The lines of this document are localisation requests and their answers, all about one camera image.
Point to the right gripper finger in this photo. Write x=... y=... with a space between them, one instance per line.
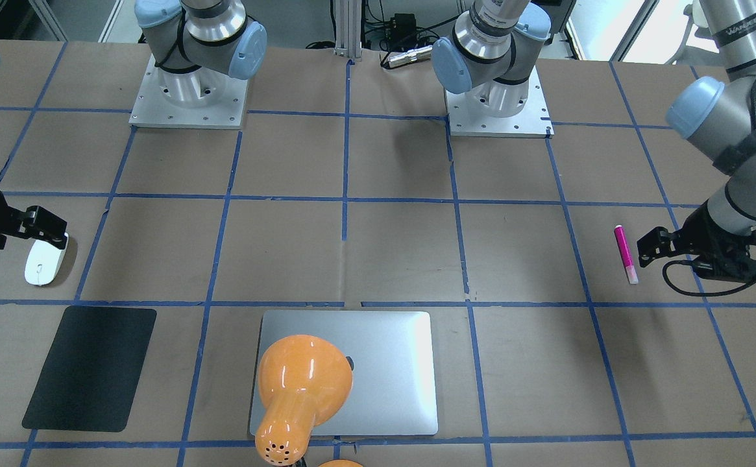
x=41 y=224

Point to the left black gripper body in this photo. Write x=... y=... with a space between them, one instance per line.
x=699 y=230

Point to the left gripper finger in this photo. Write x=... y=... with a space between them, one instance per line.
x=649 y=252
x=658 y=234

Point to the pink marker pen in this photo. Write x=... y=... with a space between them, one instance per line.
x=625 y=255

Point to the white computer mouse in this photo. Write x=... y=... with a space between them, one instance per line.
x=43 y=262

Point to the black mousepad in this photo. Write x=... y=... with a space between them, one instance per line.
x=91 y=373

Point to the silver grey laptop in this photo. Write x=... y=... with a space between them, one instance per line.
x=394 y=391

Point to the silver cylindrical connector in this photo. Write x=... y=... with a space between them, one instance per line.
x=408 y=57

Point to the orange desk lamp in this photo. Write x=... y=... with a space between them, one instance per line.
x=303 y=381

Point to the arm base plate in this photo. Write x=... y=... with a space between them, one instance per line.
x=499 y=110
x=202 y=99

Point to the black cable bundle background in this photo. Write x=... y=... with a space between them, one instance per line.
x=395 y=33

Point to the aluminium frame post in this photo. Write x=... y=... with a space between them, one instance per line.
x=348 y=28

